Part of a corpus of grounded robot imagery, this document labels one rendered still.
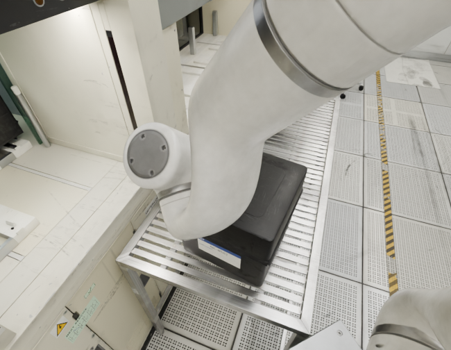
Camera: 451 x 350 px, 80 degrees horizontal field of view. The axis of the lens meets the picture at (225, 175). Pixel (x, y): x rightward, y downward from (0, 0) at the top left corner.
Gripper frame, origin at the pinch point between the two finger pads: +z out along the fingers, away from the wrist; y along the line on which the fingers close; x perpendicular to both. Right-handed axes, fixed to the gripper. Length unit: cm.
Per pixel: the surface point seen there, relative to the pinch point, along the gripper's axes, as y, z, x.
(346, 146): -26, 207, -51
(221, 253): -1.3, 13.4, 22.6
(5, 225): 56, -7, 36
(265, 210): -9.6, 7.0, 5.8
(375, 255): -63, 134, 22
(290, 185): -12.3, 14.8, -1.9
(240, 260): -7.1, 12.6, 21.7
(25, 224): 51, -5, 34
